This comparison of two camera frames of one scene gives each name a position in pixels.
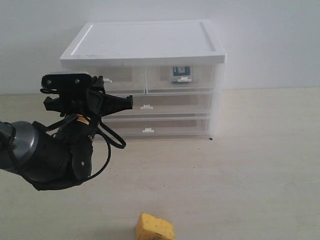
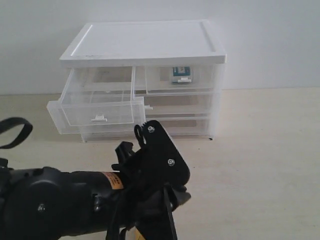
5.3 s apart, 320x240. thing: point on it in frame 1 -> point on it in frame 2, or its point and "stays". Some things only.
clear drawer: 179,79 stays
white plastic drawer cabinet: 173,69 stays
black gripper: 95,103 -> 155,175
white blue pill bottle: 182,74 stays
